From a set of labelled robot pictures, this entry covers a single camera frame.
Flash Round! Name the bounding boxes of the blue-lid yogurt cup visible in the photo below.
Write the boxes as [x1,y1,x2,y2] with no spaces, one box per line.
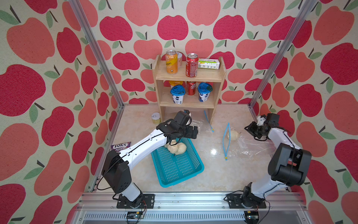
[197,82,213,102]
[170,85,186,105]

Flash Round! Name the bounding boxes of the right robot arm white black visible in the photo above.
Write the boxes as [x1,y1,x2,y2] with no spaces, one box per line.
[241,113,312,208]

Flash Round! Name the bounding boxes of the left blue-lid yogurt cup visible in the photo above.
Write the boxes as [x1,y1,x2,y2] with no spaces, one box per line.
[170,85,186,105]

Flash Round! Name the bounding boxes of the small red can lower shelf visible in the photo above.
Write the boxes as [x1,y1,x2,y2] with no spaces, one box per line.
[186,81,196,96]

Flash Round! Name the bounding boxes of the orange soda can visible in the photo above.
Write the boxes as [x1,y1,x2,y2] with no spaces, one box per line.
[165,50,178,74]

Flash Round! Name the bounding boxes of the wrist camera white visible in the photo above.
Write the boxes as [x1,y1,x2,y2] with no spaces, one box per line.
[257,115,267,126]
[183,110,191,116]

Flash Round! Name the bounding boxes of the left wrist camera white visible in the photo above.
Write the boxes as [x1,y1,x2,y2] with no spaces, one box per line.
[183,110,191,116]

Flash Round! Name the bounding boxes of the yellow cup lower shelf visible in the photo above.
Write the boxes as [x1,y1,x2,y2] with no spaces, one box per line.
[169,81,183,87]

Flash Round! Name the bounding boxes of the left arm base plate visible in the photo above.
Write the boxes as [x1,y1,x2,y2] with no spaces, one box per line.
[117,193,155,209]

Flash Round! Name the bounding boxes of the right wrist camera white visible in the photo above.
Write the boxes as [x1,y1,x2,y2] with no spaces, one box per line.
[257,115,267,126]

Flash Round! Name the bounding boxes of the right blue-lid yogurt cup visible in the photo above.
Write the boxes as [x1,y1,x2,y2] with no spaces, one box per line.
[197,82,213,102]

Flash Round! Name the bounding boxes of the teal plastic basket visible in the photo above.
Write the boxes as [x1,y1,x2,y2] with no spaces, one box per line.
[151,138,204,188]

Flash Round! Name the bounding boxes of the pink can behind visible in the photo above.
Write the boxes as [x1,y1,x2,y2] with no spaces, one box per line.
[177,52,183,68]

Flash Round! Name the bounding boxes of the white green box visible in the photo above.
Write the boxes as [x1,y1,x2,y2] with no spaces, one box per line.
[198,58,220,70]

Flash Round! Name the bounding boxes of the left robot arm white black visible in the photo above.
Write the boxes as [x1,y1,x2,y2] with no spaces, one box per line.
[101,110,198,206]

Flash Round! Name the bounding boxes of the clear zip-top bag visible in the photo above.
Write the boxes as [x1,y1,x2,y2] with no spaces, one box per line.
[191,110,214,135]
[222,123,276,161]

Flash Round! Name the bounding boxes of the red cola can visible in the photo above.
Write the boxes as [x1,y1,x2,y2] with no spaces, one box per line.
[186,53,199,77]

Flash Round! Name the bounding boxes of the purple candy packet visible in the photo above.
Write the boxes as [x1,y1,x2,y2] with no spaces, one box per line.
[111,142,131,153]

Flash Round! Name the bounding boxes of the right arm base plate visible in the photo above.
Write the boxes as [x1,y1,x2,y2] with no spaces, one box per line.
[224,193,267,210]

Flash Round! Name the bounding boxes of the wooden two-tier shelf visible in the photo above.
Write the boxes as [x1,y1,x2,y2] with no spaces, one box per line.
[151,54,227,123]

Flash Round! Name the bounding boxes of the pale pear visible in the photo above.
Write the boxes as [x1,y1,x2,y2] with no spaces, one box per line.
[167,142,187,155]
[227,130,240,141]
[164,140,179,153]

